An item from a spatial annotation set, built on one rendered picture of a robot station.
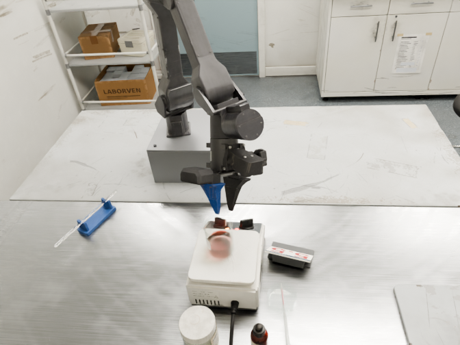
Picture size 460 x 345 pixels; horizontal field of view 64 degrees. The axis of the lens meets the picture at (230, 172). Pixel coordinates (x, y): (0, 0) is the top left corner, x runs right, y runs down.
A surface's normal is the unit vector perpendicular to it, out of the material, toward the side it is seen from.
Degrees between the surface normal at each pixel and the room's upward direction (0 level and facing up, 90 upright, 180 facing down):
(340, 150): 0
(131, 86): 91
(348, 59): 90
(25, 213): 0
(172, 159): 90
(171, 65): 93
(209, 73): 47
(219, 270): 0
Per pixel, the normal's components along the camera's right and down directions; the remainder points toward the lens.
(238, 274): -0.07, -0.78
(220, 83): 0.36, -0.18
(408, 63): -0.11, 0.60
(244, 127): 0.48, 0.14
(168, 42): 0.55, 0.53
